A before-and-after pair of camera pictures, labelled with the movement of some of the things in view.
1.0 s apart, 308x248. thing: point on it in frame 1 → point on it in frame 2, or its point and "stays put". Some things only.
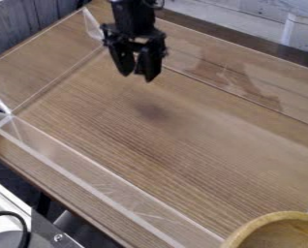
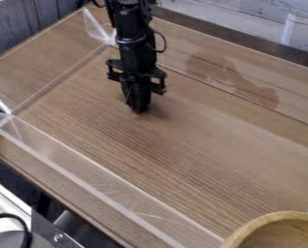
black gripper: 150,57 → 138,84
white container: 300,30 stays put
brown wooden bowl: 280,230 stays put
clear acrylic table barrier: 168,162 stays put
